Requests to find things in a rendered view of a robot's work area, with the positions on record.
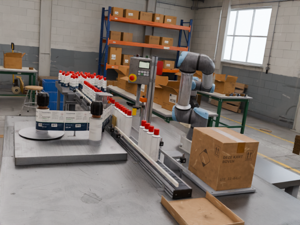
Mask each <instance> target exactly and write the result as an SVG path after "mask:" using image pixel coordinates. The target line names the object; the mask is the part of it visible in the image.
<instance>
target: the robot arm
mask: <svg viewBox="0 0 300 225"><path fill-rule="evenodd" d="M177 67H178V68H179V71H180V72H181V78H180V86H179V96H178V102H177V103H176V104H175V105H174V106H173V109H172V119H173V120H174V121H177V122H182V123H186V124H190V125H191V127H190V129H189V131H188V133H187V135H186V138H187V139H188V140H190V141H192V136H193V129H194V127H206V126H207V122H208V112H207V111H206V110H204V109H201V108H199V104H198V102H197V101H196V99H195V97H196V95H197V91H202V92H208V93H214V89H215V84H213V72H214V71H215V65H214V62H213V61H212V59H211V58H210V57H208V56H207V55H205V54H199V53H193V52H189V51H188V52H187V51H183V52H182V53H181V55H180V57H179V60H178V65H177ZM196 71H201V72H202V80H203V81H202V82H200V81H198V79H199V78H198V77H193V74H194V73H196Z"/></svg>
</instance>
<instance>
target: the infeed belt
mask: <svg viewBox="0 0 300 225"><path fill-rule="evenodd" d="M121 138H123V139H124V140H125V141H126V142H127V143H128V144H129V145H130V146H131V147H132V148H133V149H134V150H135V151H136V152H137V153H138V154H139V155H140V156H141V157H142V158H143V159H144V160H145V161H146V162H147V163H148V164H149V165H150V166H151V167H152V168H153V169H154V170H155V171H157V172H158V173H159V174H160V175H161V176H162V177H163V178H164V179H165V180H166V181H167V182H168V183H169V184H170V185H171V186H172V187H173V188H174V189H175V190H176V191H178V190H188V189H190V188H189V187H188V186H187V185H186V184H185V183H183V182H182V181H181V180H180V179H179V178H178V177H177V176H176V175H174V174H173V173H172V172H171V171H170V170H169V169H167V168H166V167H165V166H164V165H163V164H162V163H161V162H160V161H157V162H156V163H157V164H158V165H159V166H160V167H161V168H162V169H163V170H164V171H166V172H167V173H168V174H169V175H170V176H171V177H172V178H173V179H174V180H175V181H177V182H178V183H179V186H178V187H176V186H175V185H174V184H173V183H172V182H171V181H169V180H168V179H167V178H166V177H165V176H164V175H163V174H162V173H161V172H160V171H159V170H158V169H157V168H156V167H155V166H154V165H153V164H152V163H150V162H149V161H148V160H147V159H146V158H145V157H144V156H143V155H142V154H141V153H140V152H139V151H138V150H137V149H136V148H135V147H134V146H132V145H131V144H130V143H129V142H128V141H127V140H126V139H125V138H124V137H121ZM130 139H131V140H132V141H133V142H134V143H135V144H136V145H138V142H137V141H136V140H135V139H134V138H132V137H130Z"/></svg>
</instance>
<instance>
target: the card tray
mask: <svg viewBox="0 0 300 225"><path fill-rule="evenodd" d="M161 204H162V205H163V206H164V207H165V208H166V210H167V211H168V212H169V213H170V214H171V215H172V216H173V217H174V219H175V220H176V221H177V222H178V223H179V224H180V225H244V223H245V222H244V221H243V220H242V219H241V218H240V217H238V216H237V215H236V214H235V213H233V212H232V211H231V210H230V209H229V208H227V207H226V206H225V205H224V204H222V203H221V202H220V201H219V200H218V199H217V198H215V197H214V196H213V195H212V194H210V193H209V192H208V191H206V197H203V198H195V199H186V200H175V201H167V200H166V199H165V198H164V197H163V195H162V198H161Z"/></svg>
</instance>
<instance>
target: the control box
mask: <svg viewBox="0 0 300 225"><path fill-rule="evenodd" d="M139 60H142V61H150V69H143V68H138V67H139ZM151 66H152V59H150V58H140V57H139V58H136V57H130V65H129V77H130V76H131V75H133V76H134V77H135V79H134V80H133V81H131V80H130V79H128V82H129V83H137V84H144V85H149V84H150V74H149V77H148V76H141V75H138V70H142V71H149V72H151Z"/></svg>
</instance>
